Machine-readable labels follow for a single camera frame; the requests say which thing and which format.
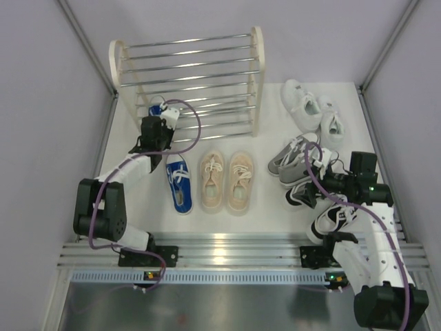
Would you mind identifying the blue canvas sneaker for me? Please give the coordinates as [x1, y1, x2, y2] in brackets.
[165, 154, 193, 215]
[148, 95, 168, 117]

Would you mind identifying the black white sneaker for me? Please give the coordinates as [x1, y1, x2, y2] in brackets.
[285, 181, 335, 209]
[306, 203, 358, 245]

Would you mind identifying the black white sneaker upper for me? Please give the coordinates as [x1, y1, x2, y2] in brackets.
[285, 181, 335, 209]

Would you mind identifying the grey canvas sneaker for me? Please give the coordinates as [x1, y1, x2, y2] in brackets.
[277, 150, 309, 188]
[267, 132, 320, 176]

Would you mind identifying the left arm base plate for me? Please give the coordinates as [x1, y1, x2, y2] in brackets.
[118, 245, 178, 268]

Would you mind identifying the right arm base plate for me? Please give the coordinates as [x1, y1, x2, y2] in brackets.
[299, 245, 340, 270]

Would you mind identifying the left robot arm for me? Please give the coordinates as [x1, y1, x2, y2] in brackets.
[73, 110, 178, 266]

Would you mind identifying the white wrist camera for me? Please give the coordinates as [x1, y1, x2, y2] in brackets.
[311, 148, 340, 173]
[159, 102, 180, 130]

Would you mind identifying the white sneaker right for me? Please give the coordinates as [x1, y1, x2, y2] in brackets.
[318, 95, 345, 150]

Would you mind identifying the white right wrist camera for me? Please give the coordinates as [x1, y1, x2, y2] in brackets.
[311, 148, 340, 173]

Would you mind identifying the aluminium mounting rail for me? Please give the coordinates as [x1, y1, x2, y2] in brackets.
[57, 231, 431, 270]

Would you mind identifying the beige lace sneaker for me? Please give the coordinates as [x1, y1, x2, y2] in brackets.
[227, 151, 255, 215]
[200, 150, 225, 213]

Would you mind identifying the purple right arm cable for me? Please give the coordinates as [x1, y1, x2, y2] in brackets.
[305, 142, 414, 331]

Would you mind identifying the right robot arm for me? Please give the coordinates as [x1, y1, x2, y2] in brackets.
[295, 148, 429, 330]

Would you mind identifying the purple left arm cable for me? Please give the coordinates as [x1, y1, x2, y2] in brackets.
[88, 99, 203, 294]

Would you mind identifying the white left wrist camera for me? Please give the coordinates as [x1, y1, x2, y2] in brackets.
[159, 102, 180, 130]

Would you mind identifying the perforated cable duct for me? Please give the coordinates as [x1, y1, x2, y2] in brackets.
[70, 270, 347, 285]

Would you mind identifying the grey canvas sneaker back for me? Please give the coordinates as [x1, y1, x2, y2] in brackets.
[267, 132, 320, 176]

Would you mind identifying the grey canvas sneaker front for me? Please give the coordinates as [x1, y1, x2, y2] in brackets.
[277, 150, 309, 188]

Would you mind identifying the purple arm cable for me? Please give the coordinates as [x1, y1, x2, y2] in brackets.
[305, 142, 414, 331]
[88, 99, 203, 294]

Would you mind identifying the white sneaker left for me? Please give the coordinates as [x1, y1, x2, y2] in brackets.
[280, 79, 322, 133]

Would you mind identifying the black white sneaker lower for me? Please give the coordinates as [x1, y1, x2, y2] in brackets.
[306, 203, 358, 245]

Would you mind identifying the cream and chrome shoe rack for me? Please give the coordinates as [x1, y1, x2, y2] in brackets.
[108, 26, 265, 142]

